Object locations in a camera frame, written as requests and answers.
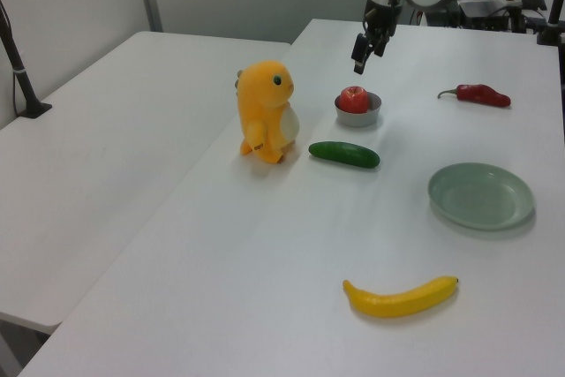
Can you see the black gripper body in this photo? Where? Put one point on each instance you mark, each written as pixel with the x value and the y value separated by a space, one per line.
pixel 379 19

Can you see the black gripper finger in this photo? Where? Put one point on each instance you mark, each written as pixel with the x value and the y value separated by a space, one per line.
pixel 360 55
pixel 380 47

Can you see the yellow toy banana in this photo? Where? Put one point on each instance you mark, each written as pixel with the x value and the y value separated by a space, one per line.
pixel 397 304

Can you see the pale green plastic plate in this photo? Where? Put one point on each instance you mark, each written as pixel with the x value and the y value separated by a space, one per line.
pixel 481 200

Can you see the red toy apple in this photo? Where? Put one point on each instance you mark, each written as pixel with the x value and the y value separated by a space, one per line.
pixel 353 99

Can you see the small grey bowl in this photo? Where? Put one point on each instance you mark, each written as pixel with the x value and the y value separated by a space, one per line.
pixel 357 120

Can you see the green toy cucumber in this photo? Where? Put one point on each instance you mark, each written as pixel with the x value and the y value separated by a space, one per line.
pixel 344 155

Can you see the background electronic equipment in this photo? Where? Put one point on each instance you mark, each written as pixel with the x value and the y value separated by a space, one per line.
pixel 485 10

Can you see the orange plush dinosaur toy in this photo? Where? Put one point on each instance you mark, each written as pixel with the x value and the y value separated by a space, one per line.
pixel 265 103

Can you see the red toy chili pepper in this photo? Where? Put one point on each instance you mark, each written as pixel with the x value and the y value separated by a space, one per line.
pixel 481 94

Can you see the white side table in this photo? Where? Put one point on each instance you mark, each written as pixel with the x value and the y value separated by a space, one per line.
pixel 110 152

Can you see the black camera stand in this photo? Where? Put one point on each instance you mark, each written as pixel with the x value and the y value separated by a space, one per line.
pixel 24 81
pixel 554 10

